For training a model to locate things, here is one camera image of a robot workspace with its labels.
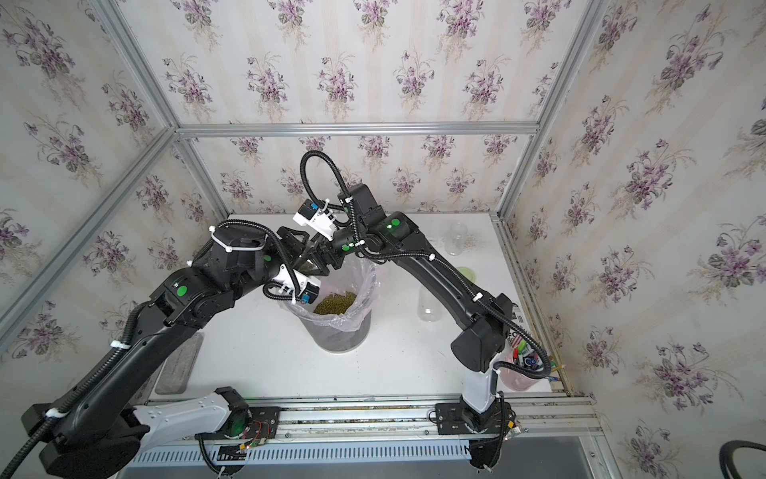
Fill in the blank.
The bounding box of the green lid bean jar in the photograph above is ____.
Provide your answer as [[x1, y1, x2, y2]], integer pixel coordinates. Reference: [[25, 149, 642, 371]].
[[293, 251, 330, 277]]

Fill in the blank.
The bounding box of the green mung beans pile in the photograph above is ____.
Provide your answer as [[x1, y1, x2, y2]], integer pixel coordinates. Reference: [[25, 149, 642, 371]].
[[313, 291, 357, 315]]

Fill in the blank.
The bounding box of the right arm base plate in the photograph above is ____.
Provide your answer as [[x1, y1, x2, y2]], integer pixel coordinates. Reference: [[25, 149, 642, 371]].
[[428, 399, 517, 435]]

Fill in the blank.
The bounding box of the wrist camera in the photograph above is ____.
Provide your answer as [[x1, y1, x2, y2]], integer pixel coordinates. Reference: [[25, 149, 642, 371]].
[[293, 200, 338, 241], [265, 265, 321, 305]]

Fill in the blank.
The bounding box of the green jar lid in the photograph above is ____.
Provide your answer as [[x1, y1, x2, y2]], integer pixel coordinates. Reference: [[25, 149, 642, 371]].
[[458, 267, 477, 283]]

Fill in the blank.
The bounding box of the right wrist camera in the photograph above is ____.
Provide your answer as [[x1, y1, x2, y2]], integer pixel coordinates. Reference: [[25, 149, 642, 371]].
[[293, 200, 338, 241]]

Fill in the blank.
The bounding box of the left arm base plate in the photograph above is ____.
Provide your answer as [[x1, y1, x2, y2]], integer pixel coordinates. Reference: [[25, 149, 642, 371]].
[[223, 406, 281, 449]]

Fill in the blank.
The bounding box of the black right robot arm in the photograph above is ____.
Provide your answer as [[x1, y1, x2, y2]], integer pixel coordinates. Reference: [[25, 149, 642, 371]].
[[285, 150, 553, 433]]

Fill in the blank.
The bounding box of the white slotted cable duct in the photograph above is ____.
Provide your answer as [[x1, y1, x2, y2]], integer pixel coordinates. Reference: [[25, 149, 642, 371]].
[[128, 440, 474, 468]]

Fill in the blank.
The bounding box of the white lid bean jar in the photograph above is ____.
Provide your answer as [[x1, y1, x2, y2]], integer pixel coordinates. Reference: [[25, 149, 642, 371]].
[[445, 222, 473, 257]]

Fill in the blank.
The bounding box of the red lid bean jar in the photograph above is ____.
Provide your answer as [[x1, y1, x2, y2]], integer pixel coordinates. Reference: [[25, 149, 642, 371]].
[[417, 287, 443, 323]]

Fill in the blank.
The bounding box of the pink pen cup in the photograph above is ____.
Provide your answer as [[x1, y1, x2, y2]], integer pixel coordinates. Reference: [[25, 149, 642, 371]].
[[497, 333, 558, 392]]

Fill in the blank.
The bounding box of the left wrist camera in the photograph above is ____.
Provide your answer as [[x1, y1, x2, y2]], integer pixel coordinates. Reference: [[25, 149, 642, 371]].
[[265, 265, 321, 305]]

